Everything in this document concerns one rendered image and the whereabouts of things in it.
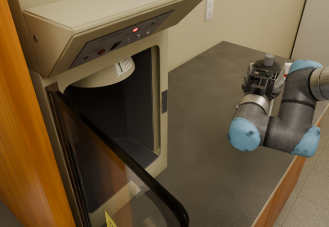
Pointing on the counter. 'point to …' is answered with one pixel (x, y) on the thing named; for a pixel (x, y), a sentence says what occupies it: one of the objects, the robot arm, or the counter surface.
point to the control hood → (103, 19)
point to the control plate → (104, 42)
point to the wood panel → (26, 141)
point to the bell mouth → (108, 75)
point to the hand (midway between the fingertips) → (265, 75)
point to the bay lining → (122, 103)
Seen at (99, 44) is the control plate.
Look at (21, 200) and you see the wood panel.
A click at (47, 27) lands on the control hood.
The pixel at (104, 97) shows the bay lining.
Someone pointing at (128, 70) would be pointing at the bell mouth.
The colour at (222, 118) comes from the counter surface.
